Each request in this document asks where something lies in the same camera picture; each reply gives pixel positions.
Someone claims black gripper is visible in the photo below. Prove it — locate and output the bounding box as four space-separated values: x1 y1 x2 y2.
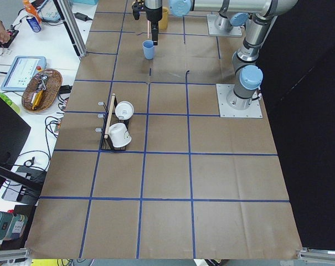
132 0 162 45

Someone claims white cup on rack rear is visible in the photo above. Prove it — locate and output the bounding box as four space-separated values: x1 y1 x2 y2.
115 101 134 120

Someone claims wooden rack dowel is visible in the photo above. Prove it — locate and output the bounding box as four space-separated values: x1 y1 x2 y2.
104 93 116 139

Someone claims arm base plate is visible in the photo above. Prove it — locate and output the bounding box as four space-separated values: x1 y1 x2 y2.
207 14 245 37
216 84 263 119

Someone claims green container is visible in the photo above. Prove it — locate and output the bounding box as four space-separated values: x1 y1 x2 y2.
0 212 28 241

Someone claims white cup on rack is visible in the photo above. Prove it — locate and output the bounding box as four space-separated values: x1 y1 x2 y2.
109 123 132 148
115 101 134 120

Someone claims black wire cup rack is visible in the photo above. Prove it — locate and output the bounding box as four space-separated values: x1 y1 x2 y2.
96 94 135 151

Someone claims white cup on rack front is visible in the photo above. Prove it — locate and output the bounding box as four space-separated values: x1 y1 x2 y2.
109 123 132 148

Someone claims teach pendant tablet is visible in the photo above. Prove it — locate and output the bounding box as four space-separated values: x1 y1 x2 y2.
1 56 47 92

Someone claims aluminium frame post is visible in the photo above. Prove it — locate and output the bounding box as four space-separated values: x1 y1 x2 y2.
53 0 87 58

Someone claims pink chopstick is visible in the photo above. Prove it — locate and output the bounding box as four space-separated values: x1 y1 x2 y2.
147 20 150 39

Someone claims black power adapter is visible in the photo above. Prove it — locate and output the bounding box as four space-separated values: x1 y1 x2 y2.
74 12 92 22

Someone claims light blue plastic cup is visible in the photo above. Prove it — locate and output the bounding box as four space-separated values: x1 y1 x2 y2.
142 40 154 60

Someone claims woven wicker basket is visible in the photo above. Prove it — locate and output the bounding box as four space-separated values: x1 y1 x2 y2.
22 69 63 112

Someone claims blue drink can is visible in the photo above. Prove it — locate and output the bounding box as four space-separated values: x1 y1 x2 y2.
25 15 42 33

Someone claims black monitor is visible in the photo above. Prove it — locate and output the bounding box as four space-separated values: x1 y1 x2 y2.
0 98 31 170

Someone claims orange bottle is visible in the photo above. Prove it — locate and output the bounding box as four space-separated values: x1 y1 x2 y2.
22 0 42 24

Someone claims tan bamboo cylinder holder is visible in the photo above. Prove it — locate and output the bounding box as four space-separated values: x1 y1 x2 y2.
159 7 169 30

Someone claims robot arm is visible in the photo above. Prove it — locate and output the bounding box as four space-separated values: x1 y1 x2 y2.
226 13 283 110
132 0 297 45

